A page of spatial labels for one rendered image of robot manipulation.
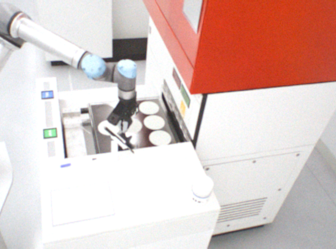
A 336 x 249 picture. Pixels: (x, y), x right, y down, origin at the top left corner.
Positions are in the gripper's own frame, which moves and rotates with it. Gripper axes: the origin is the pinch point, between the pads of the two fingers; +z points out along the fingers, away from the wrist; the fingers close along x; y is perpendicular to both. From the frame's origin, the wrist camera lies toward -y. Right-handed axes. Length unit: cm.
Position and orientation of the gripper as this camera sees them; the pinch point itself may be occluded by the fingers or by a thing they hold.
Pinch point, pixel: (122, 131)
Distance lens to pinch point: 162.7
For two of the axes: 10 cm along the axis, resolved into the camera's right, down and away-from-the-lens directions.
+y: 5.3, -5.4, 6.6
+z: -1.0, 7.3, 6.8
